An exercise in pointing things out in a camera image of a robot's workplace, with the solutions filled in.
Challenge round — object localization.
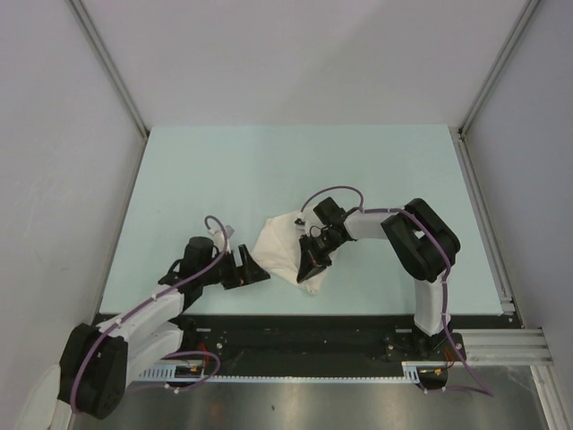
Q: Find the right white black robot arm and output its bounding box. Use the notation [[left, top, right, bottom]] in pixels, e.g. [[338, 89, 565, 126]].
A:
[[295, 197, 461, 359]]

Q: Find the aluminium front rail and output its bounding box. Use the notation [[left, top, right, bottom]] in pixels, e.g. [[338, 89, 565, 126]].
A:
[[459, 329, 553, 366]]

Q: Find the right aluminium frame post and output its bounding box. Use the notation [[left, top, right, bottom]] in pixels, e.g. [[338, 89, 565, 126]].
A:
[[457, 0, 543, 138]]

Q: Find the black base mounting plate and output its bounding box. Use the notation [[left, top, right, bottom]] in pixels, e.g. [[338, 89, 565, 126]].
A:
[[175, 315, 516, 377]]

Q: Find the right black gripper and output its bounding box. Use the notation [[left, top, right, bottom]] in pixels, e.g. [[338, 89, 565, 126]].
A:
[[298, 229, 345, 282]]

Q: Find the right aluminium side rail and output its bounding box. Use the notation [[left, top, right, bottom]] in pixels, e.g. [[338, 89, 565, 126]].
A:
[[449, 128, 523, 320]]

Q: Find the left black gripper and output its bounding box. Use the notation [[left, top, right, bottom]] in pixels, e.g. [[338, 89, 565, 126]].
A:
[[199, 244, 269, 289]]

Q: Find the white cloth napkin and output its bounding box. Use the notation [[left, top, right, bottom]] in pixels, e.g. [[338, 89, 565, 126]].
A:
[[251, 209, 329, 296]]

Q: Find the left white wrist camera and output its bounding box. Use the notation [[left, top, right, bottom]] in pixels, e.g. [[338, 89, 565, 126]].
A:
[[209, 225, 235, 254]]

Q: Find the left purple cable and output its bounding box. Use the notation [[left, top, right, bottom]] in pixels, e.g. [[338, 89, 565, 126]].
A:
[[69, 215, 222, 414]]

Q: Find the aluminium frame post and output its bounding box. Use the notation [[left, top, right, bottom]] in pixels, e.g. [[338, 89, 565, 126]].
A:
[[65, 0, 150, 142], [457, 0, 543, 138]]

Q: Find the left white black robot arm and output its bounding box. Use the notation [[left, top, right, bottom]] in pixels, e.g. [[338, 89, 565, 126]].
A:
[[57, 236, 270, 419]]

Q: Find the white slotted cable duct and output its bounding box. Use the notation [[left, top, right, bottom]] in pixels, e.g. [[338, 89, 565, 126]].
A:
[[136, 361, 449, 384]]

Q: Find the left aluminium frame post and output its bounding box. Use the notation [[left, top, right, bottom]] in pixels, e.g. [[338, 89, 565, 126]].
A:
[[65, 0, 150, 142]]

